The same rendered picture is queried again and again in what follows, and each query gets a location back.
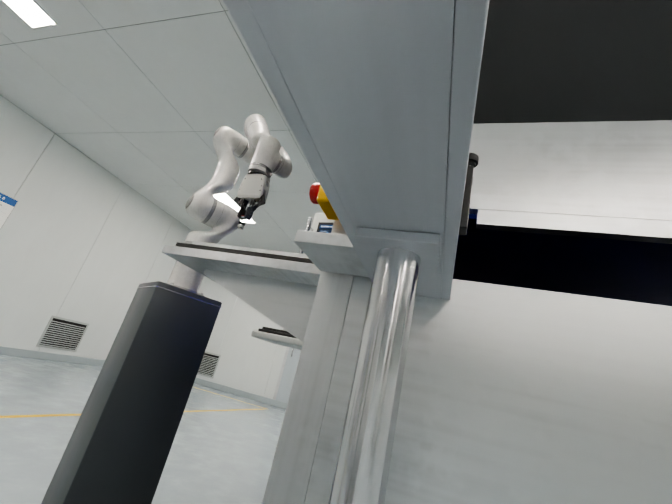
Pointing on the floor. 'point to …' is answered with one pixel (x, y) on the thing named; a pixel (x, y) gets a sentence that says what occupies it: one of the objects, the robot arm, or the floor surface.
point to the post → (309, 390)
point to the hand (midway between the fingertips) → (245, 213)
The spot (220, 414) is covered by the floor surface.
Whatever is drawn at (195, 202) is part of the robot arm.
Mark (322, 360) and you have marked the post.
